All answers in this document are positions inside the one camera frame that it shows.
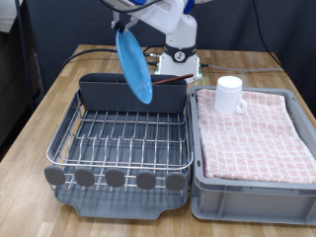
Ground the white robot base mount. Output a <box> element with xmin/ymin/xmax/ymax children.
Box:
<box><xmin>153</xmin><ymin>53</ymin><xmax>202</xmax><ymax>84</ymax></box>

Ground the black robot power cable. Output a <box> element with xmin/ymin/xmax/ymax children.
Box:
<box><xmin>61</xmin><ymin>44</ymin><xmax>166</xmax><ymax>70</ymax></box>

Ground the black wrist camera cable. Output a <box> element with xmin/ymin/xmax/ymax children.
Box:
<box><xmin>99</xmin><ymin>0</ymin><xmax>163</xmax><ymax>15</ymax></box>

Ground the pink checkered dish cloth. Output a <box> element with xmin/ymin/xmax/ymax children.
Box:
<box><xmin>196</xmin><ymin>88</ymin><xmax>316</xmax><ymax>185</ymax></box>

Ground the grey plastic crate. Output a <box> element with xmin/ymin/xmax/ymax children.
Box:
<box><xmin>188</xmin><ymin>85</ymin><xmax>316</xmax><ymax>226</ymax></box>

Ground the blue plastic plate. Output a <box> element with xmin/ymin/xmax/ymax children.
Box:
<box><xmin>115</xmin><ymin>29</ymin><xmax>154</xmax><ymax>106</ymax></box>

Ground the blue cable strap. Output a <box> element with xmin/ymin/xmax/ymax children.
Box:
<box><xmin>182</xmin><ymin>0</ymin><xmax>196</xmax><ymax>16</ymax></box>

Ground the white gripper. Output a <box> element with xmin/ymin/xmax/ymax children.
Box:
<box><xmin>111</xmin><ymin>0</ymin><xmax>186</xmax><ymax>36</ymax></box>

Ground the dark grey cutlery caddy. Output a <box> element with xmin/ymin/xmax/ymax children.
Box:
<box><xmin>78</xmin><ymin>72</ymin><xmax>189</xmax><ymax>115</ymax></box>

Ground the grey plastic drain tray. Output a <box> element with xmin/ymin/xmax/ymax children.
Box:
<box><xmin>53</xmin><ymin>108</ymin><xmax>191</xmax><ymax>220</ymax></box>

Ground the metal wire dish rack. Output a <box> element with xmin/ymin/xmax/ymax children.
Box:
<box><xmin>42</xmin><ymin>88</ymin><xmax>195</xmax><ymax>194</ymax></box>

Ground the black hanging cable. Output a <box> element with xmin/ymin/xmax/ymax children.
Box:
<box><xmin>253</xmin><ymin>0</ymin><xmax>290</xmax><ymax>77</ymax></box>

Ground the white plastic mug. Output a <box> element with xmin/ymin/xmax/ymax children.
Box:
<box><xmin>214</xmin><ymin>75</ymin><xmax>248</xmax><ymax>116</ymax></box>

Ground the black metal pole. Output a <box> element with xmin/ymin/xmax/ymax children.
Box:
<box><xmin>14</xmin><ymin>0</ymin><xmax>38</xmax><ymax>113</ymax></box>

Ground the reddish brown wooden spoon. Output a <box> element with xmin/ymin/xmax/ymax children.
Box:
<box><xmin>151</xmin><ymin>73</ymin><xmax>195</xmax><ymax>86</ymax></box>

